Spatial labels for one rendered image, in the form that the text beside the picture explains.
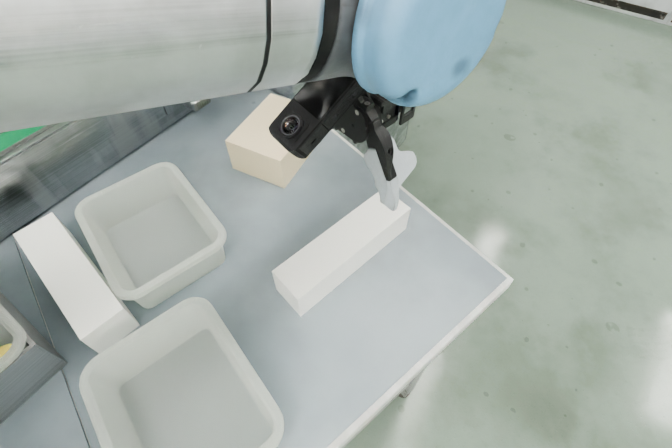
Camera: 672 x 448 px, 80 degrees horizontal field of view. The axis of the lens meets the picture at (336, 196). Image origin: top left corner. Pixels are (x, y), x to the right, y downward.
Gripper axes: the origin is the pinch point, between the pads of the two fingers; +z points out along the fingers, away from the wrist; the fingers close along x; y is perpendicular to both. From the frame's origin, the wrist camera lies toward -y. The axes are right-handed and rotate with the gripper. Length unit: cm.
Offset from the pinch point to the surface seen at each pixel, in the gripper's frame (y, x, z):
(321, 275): -7.0, -2.5, 13.7
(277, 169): 1.6, 19.7, 14.8
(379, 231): 4.9, -2.8, 13.7
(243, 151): -1.1, 26.3, 13.3
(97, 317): -33.7, 13.3, 13.7
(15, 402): -47, 12, 18
